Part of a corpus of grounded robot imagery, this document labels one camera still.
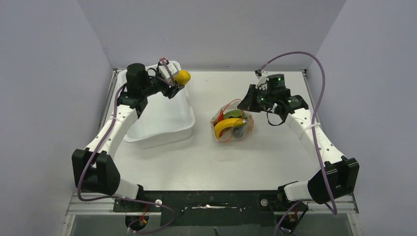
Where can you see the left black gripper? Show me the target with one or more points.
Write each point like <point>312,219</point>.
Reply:
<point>169,92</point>

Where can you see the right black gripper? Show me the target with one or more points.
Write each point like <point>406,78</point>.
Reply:
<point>248,103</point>

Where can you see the yellow toy lemon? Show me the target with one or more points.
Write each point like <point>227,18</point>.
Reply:
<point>183,77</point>

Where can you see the white plastic bin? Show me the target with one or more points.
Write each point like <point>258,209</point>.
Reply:
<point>150,120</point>

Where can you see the green toy vegetable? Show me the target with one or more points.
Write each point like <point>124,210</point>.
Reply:
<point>235,114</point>

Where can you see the clear zip top bag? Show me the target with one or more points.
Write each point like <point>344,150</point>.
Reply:
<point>226,135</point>

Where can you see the yellow toy banana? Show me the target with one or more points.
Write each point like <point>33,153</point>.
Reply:
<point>227,123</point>

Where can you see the red toy chili pepper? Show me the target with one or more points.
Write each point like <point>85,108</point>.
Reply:
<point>220,116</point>

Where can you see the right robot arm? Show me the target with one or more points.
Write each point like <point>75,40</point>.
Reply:
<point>336,176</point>

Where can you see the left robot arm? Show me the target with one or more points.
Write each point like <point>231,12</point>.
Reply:
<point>93,167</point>

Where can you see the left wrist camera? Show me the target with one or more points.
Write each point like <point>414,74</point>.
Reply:
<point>169,71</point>

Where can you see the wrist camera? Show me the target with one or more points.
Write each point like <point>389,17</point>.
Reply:
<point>169,71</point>
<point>262,79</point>

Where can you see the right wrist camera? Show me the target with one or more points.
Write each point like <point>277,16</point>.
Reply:
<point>262,79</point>

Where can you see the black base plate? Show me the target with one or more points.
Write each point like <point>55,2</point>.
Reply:
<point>213,208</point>

